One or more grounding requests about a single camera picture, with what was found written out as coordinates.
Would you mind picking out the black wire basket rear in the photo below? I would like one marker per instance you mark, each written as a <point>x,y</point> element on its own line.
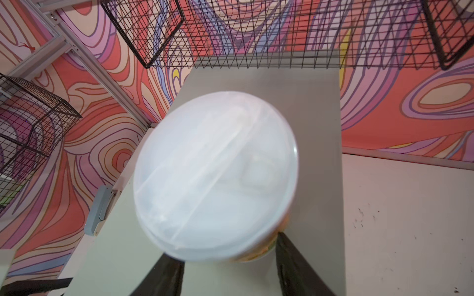
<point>295,34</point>

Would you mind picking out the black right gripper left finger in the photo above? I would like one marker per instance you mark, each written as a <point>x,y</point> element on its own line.
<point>164,279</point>

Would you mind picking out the black wire basket left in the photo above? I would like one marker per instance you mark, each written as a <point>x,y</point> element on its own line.
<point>33,122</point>

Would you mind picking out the orange fruit can plastic lid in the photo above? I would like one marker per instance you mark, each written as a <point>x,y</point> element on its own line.
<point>216,179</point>

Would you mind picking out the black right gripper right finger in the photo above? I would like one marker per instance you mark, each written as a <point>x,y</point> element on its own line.
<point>296,276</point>

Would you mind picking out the black wire basket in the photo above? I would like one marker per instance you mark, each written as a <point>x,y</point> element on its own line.
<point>295,34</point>
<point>33,122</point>

